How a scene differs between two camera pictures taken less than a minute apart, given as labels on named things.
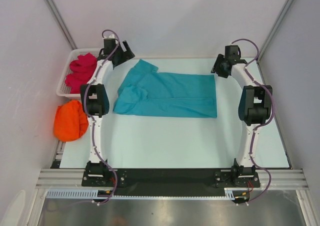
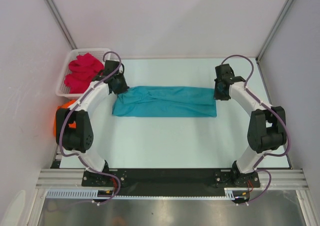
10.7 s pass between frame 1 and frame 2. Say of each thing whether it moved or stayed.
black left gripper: moved
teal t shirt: moved
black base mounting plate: stayed
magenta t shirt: stayed
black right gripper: moved
